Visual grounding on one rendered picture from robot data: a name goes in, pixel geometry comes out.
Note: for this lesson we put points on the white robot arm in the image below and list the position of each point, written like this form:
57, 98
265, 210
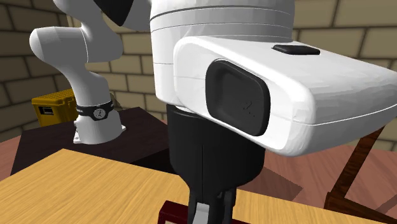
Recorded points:
325, 93

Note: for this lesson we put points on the dark robot stand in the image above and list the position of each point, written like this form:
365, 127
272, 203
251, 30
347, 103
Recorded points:
139, 136

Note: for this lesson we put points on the brown wooden frame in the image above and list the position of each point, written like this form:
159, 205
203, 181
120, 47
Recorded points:
353, 167

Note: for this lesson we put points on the dark red box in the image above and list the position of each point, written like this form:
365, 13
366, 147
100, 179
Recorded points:
173, 214

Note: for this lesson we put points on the yellow ribbed case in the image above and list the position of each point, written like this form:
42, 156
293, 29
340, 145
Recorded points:
57, 107

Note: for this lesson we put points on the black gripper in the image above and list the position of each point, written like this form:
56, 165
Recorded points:
211, 155

